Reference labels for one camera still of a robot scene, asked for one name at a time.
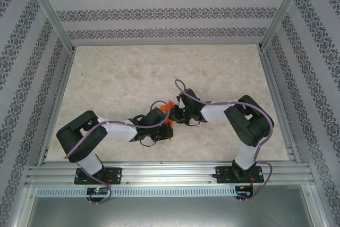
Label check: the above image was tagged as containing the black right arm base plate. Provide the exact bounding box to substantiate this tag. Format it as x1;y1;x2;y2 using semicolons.
215;165;264;184

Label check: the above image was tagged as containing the black left gripper cable loop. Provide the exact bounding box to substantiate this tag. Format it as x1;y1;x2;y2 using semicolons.
139;138;158;147

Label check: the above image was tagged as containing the slotted grey cable duct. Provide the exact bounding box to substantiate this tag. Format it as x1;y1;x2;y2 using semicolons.
36;186;252;198

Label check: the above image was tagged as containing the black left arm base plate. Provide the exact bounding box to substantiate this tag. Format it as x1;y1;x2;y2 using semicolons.
74;167;123;185

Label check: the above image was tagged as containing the aluminium frame post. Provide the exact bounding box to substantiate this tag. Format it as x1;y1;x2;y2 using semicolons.
258;0;311;52
20;0;77;54

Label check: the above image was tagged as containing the aluminium mounting rail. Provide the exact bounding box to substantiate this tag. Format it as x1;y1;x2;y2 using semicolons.
25;161;316;187

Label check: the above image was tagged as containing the aluminium side rail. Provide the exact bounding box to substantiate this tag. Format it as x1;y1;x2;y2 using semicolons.
258;47;303;163
36;47;78;166

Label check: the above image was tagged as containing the grey metal shelf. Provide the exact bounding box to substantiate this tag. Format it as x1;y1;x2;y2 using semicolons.
15;186;327;227

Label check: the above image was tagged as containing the orange cloth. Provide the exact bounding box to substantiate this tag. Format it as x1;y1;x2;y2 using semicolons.
160;99;175;142

